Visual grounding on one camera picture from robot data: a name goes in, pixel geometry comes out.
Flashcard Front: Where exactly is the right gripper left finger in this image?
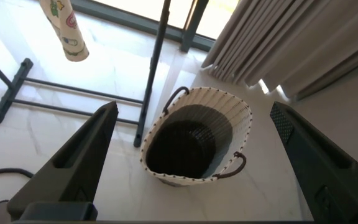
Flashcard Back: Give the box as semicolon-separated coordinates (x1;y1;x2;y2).
6;101;119;221

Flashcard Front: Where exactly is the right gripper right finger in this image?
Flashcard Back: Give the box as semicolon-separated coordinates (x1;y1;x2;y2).
269;101;358;224

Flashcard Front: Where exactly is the cream printed garment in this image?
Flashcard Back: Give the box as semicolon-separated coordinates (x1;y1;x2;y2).
39;0;90;62

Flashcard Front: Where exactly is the white laundry basket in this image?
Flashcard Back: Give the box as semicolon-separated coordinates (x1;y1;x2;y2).
139;86;254;187

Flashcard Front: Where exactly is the black clothes rack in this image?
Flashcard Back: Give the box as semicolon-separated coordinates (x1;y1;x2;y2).
0;0;172;149

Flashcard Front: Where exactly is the black cable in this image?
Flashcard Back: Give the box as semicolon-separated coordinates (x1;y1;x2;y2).
0;167;35;180

